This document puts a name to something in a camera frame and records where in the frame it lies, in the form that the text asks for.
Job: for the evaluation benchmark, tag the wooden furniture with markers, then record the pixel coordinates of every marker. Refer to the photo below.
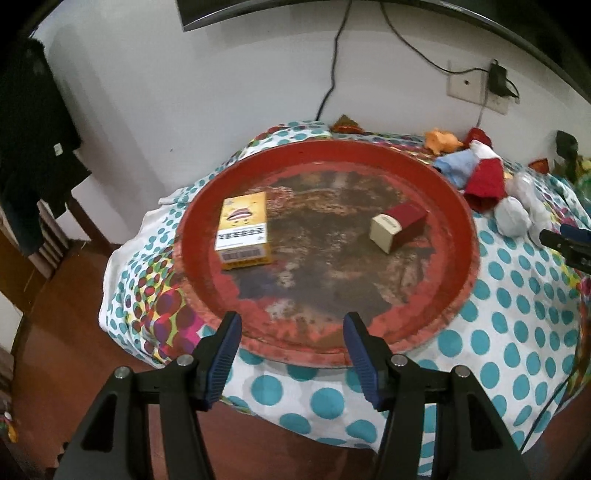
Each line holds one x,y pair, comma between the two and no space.
87,221

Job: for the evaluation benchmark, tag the polka dot cloth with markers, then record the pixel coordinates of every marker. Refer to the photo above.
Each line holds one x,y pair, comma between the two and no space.
508,323

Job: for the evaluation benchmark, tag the cream wall socket plate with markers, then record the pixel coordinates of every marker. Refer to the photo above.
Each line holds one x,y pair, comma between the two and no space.
498,105
466,85

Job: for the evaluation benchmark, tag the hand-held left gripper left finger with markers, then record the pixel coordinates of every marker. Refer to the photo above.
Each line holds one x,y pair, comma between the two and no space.
224,360

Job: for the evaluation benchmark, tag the round red tray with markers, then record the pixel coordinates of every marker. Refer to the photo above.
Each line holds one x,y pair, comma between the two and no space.
323,258

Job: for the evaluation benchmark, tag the white sock ball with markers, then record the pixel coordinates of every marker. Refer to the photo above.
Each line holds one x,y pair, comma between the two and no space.
526,187
512,217

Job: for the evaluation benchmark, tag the striped blue sock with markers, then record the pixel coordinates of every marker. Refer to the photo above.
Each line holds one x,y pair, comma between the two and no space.
455,167

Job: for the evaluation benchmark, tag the orange toy animal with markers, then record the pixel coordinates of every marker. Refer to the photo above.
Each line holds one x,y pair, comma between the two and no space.
441,141

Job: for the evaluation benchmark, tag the dark green object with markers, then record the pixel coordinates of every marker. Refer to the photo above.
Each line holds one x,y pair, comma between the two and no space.
567,147

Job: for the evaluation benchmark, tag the white sock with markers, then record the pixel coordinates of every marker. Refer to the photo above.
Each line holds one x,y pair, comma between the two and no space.
482,150

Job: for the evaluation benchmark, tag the black television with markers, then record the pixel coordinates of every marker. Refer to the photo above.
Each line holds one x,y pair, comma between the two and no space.
258,9

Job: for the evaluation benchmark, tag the black power adapter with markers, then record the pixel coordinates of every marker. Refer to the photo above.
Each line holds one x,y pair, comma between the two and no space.
498,78

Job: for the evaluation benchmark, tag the small red packet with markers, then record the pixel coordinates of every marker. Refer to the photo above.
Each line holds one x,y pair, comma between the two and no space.
539,165

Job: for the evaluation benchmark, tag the red gold candy wrapper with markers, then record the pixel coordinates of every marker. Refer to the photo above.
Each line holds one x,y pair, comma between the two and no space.
345,124

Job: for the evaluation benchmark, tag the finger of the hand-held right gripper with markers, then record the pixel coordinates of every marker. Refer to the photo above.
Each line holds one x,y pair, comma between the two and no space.
572,251

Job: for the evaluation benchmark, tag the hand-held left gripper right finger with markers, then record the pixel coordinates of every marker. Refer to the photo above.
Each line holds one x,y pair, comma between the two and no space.
364,360

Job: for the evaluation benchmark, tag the red and cream box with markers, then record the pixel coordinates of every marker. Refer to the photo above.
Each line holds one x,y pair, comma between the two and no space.
397,226

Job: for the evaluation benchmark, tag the dark hanging clothing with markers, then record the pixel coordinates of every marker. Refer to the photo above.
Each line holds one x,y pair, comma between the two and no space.
32,138

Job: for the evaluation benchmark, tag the plain red sock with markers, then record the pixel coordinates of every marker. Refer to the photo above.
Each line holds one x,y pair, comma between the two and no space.
485,182

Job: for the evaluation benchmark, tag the yellow cartoon box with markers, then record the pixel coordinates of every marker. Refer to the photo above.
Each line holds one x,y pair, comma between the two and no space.
242,230

